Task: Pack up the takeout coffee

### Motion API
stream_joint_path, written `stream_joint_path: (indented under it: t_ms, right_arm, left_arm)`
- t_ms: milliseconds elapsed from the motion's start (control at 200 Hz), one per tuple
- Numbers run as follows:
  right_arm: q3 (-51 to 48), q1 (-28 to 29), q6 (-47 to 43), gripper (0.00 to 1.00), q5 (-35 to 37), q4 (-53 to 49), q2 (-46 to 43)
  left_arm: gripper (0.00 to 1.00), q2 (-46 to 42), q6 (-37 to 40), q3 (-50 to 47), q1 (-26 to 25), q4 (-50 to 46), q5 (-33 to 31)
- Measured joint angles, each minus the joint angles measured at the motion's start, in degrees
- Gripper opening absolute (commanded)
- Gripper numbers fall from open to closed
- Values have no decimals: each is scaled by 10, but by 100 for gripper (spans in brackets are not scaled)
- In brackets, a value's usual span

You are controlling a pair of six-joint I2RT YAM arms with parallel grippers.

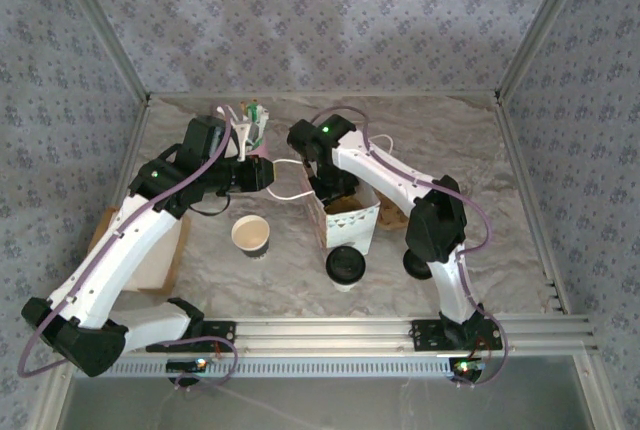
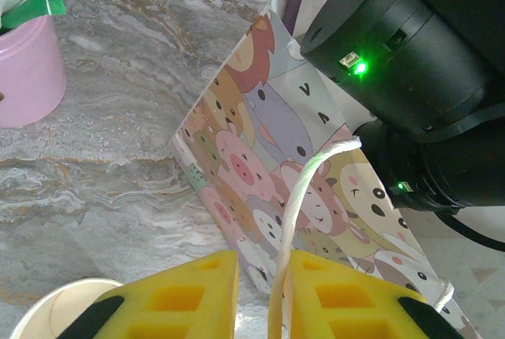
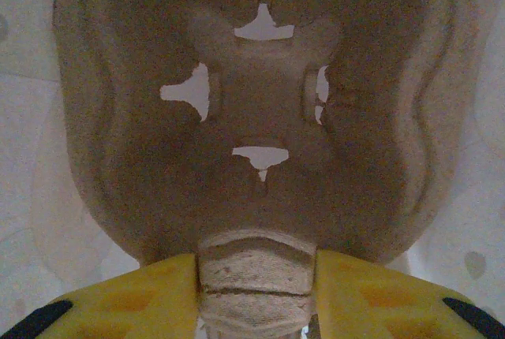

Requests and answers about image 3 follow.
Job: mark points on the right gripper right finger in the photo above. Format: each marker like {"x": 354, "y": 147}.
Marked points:
{"x": 394, "y": 307}

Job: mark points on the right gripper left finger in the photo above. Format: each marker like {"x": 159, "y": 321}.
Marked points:
{"x": 102, "y": 307}

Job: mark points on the brown pulp cup carrier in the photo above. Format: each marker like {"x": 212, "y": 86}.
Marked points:
{"x": 138, "y": 39}

